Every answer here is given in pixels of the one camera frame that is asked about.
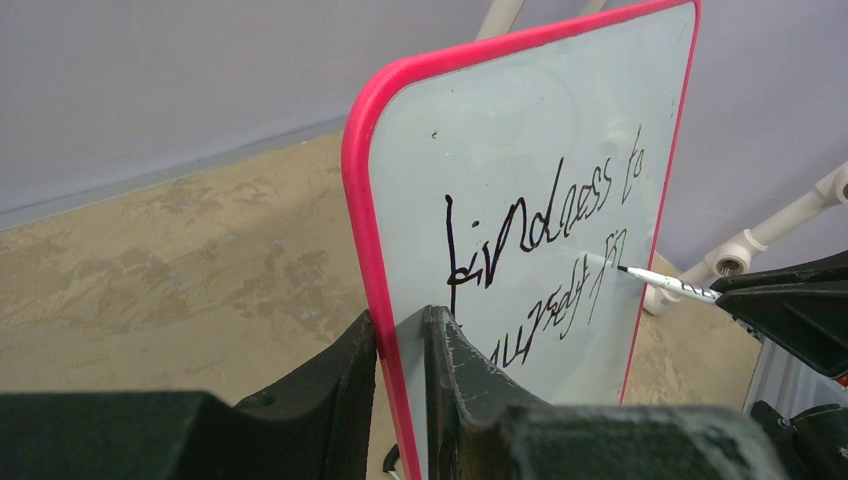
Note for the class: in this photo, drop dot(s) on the white PVC pipe frame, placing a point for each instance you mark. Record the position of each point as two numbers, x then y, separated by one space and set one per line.
733 256

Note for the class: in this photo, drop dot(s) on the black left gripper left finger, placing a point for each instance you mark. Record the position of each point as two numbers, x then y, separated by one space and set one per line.
314 423

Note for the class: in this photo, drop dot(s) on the white whiteboard marker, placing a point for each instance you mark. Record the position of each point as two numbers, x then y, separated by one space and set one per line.
672 285

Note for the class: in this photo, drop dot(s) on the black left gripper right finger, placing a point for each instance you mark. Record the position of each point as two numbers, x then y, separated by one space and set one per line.
483 425

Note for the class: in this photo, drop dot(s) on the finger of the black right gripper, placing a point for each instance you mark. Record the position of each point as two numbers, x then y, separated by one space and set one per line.
807 320
827 269

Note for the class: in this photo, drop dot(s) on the metal whiteboard stand leg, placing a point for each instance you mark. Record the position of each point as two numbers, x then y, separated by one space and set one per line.
390 461

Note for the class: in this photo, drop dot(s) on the pink framed whiteboard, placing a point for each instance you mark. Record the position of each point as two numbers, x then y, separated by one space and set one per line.
512 180

